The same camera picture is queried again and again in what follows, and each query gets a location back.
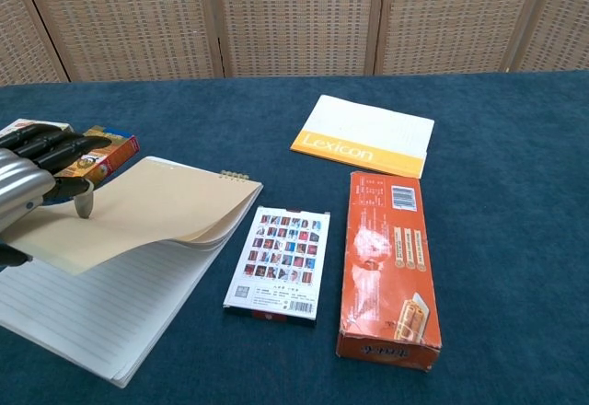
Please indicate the white red cookie box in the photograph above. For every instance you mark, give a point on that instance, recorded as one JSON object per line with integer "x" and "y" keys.
{"x": 57, "y": 127}

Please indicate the beige spiral notepad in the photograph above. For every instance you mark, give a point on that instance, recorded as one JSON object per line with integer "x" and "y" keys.
{"x": 138, "y": 202}

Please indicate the long orange snack box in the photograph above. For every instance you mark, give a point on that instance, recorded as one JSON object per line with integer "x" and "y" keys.
{"x": 386, "y": 262}

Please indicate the teal blue table cloth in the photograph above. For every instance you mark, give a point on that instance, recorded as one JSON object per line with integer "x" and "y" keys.
{"x": 506, "y": 239}

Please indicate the white yellow Lexicon folder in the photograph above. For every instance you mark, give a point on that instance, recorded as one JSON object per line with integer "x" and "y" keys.
{"x": 368, "y": 129}

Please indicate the white picture grid card box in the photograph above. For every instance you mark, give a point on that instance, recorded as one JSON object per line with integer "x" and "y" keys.
{"x": 276, "y": 262}

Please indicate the woven wooden folding screen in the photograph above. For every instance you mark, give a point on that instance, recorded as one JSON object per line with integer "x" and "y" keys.
{"x": 294, "y": 9}

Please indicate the yellow orange snack box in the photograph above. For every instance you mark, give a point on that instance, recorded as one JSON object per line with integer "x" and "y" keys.
{"x": 115, "y": 152}

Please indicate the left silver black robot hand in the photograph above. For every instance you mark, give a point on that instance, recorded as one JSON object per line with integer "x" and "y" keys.
{"x": 20, "y": 179}

